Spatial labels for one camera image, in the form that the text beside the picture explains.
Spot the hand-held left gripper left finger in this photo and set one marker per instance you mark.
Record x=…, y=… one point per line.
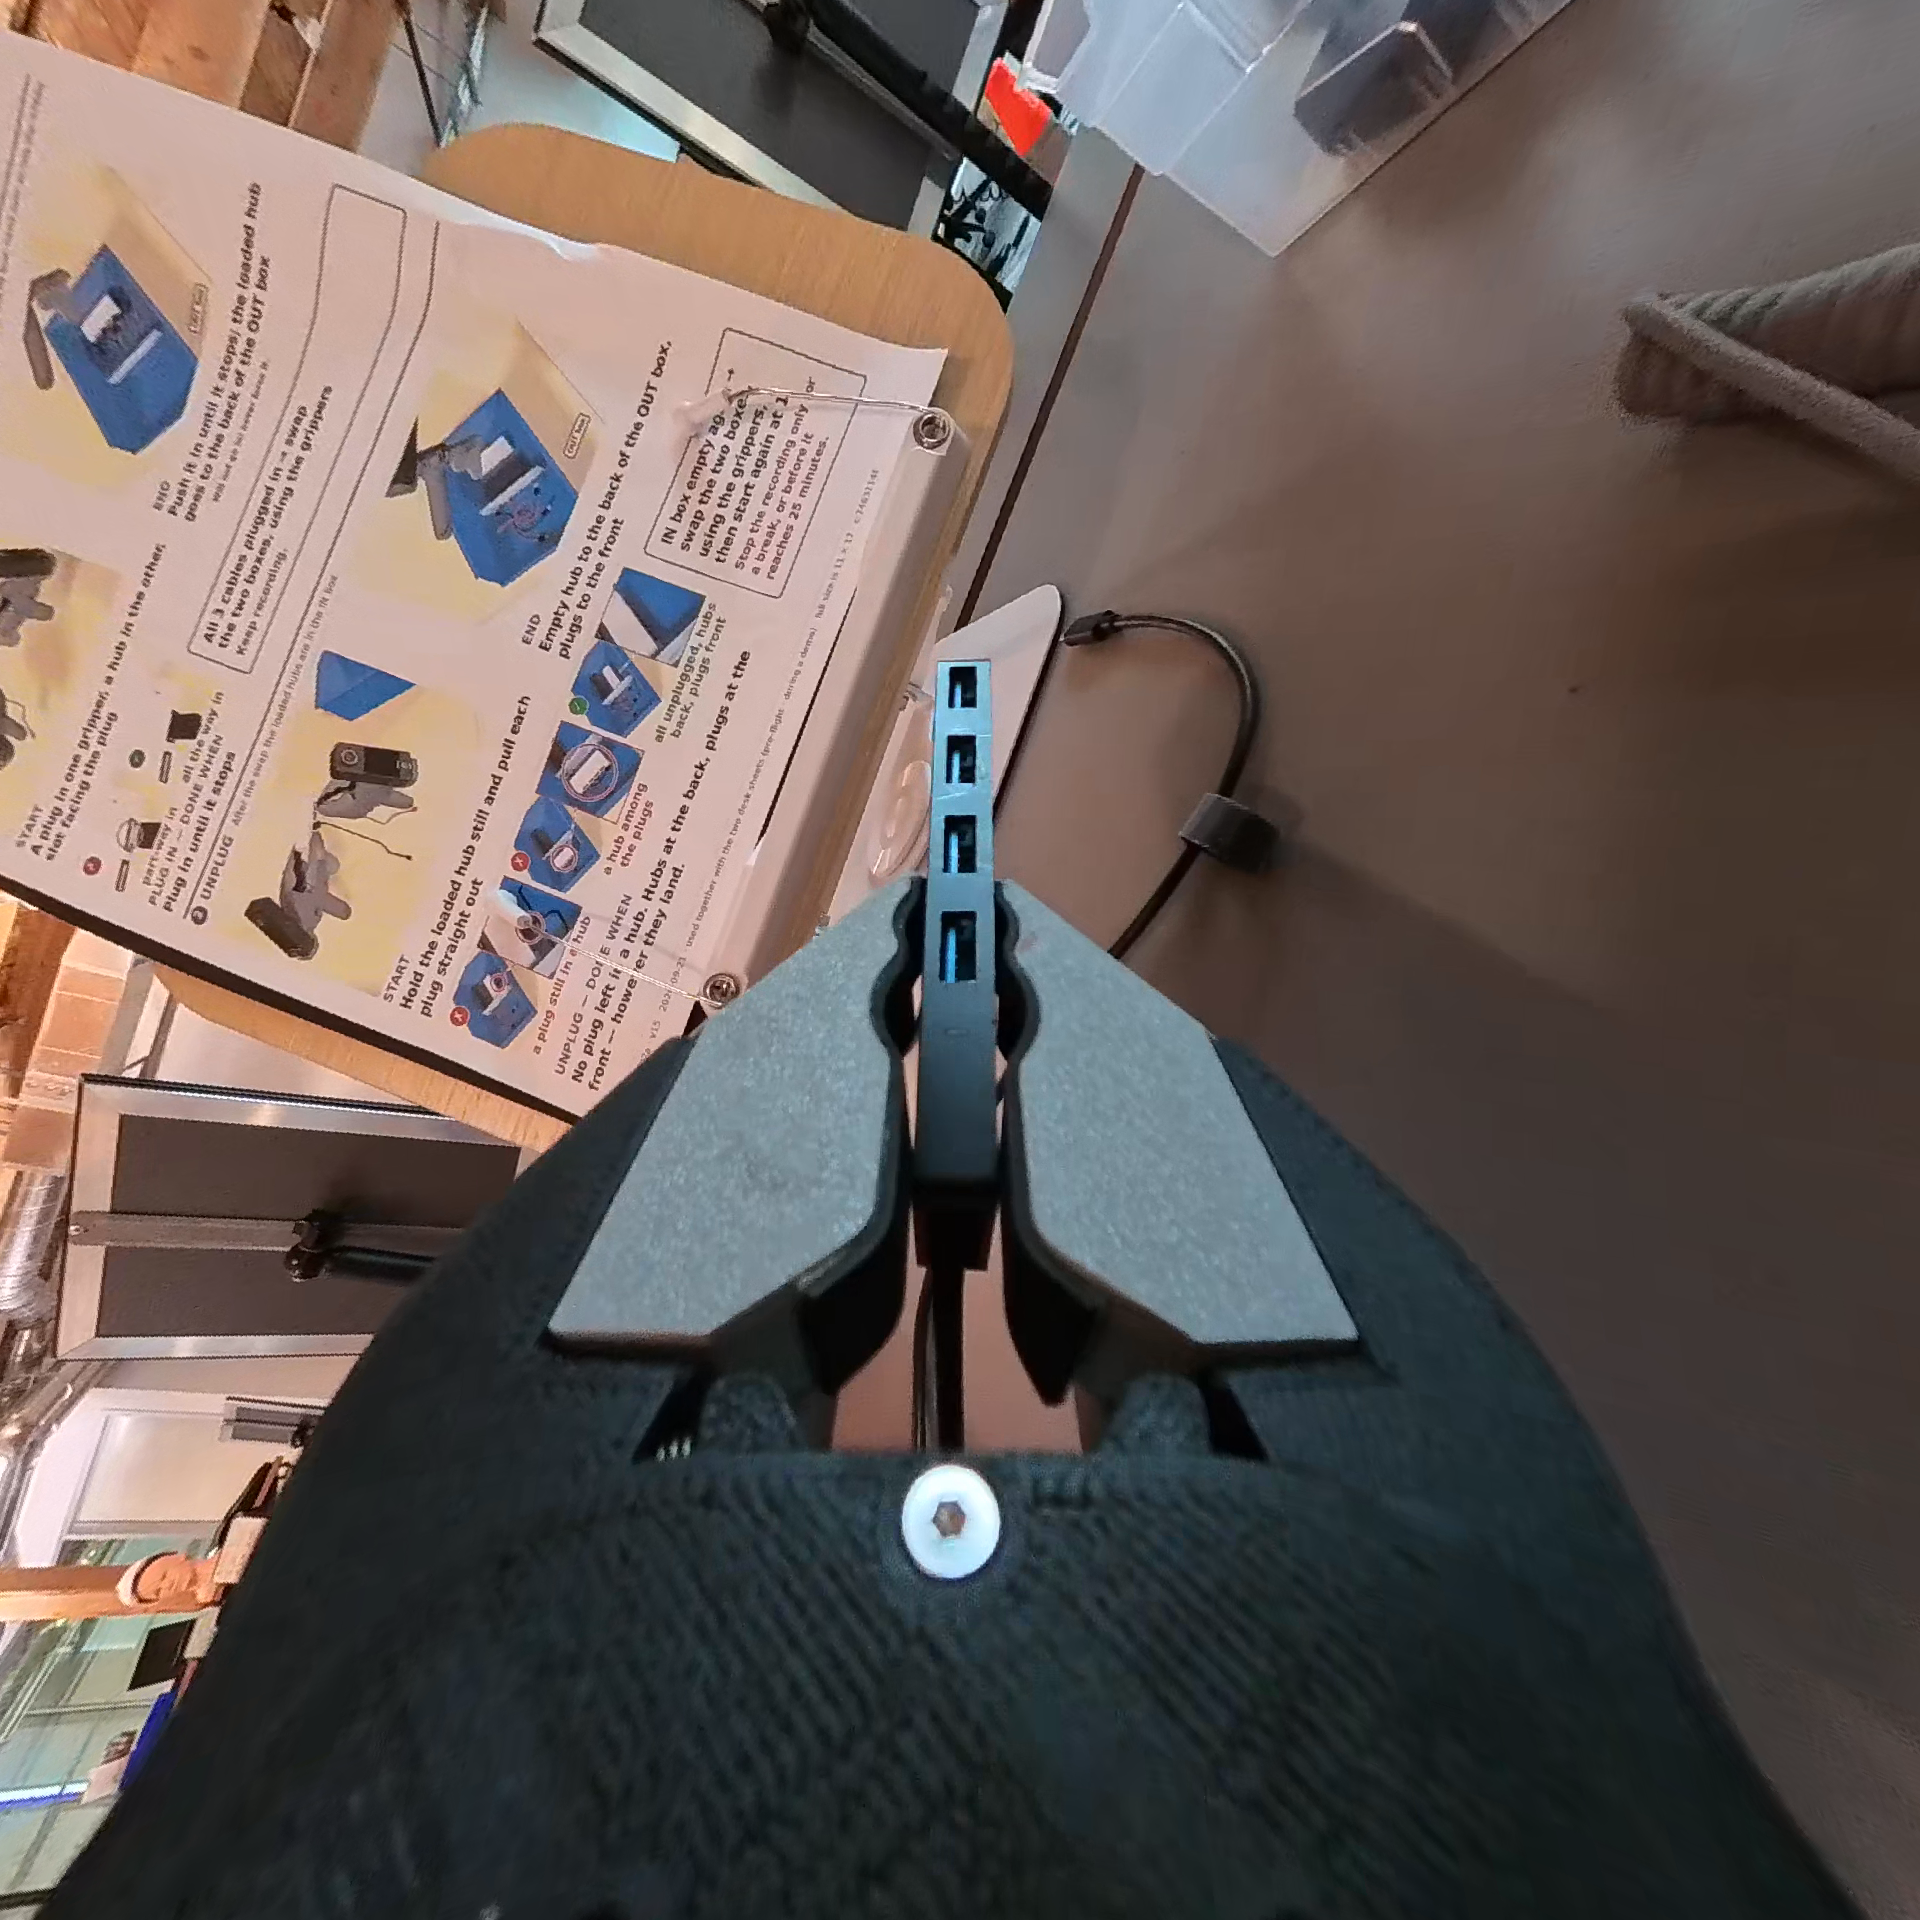
x=749, y=1169

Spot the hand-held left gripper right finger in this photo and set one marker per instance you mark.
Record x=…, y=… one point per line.
x=1170, y=1169

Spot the black usb hub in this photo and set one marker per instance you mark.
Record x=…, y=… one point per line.
x=960, y=1081

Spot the clear plastic bin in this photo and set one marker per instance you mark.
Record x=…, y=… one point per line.
x=1200, y=107

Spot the dark grey usb hub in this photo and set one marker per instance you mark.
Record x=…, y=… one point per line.
x=1374, y=82

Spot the grey partition panel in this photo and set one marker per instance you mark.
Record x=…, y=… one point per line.
x=194, y=1169
x=781, y=107

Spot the printed instruction sheet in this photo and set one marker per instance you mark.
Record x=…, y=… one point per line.
x=375, y=449

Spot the orange traffic cone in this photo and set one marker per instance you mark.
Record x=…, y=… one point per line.
x=1021, y=107

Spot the wooden shelf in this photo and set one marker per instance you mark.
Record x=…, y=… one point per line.
x=300, y=61

